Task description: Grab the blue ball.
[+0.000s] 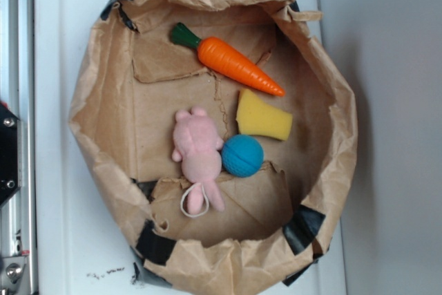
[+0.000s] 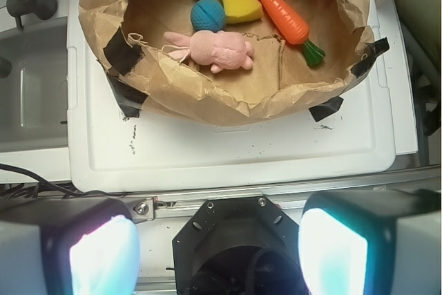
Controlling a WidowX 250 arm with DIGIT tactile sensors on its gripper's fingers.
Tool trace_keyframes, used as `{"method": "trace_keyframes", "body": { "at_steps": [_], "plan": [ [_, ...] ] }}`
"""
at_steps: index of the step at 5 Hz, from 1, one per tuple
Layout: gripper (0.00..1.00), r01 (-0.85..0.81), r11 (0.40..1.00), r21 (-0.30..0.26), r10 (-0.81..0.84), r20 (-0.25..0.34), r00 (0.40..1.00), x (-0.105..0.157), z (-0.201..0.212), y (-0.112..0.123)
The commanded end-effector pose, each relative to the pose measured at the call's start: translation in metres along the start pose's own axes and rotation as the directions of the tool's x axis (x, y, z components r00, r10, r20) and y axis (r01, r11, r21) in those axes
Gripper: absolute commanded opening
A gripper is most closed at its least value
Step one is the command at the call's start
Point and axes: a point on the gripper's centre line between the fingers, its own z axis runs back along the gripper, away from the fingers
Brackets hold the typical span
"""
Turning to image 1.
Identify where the blue rubber ball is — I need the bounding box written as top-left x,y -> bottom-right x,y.
221,135 -> 264,178

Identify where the pink plush bunny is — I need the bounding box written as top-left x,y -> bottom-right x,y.
172,106 -> 225,218

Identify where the yellow sponge piece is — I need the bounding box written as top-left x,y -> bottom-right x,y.
236,89 -> 293,141

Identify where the orange toy carrot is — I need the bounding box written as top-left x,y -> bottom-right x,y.
171,22 -> 285,97

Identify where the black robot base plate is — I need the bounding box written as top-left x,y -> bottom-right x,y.
0,102 -> 20,207

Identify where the aluminium frame rail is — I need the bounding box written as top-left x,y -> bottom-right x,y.
1,0 -> 39,294

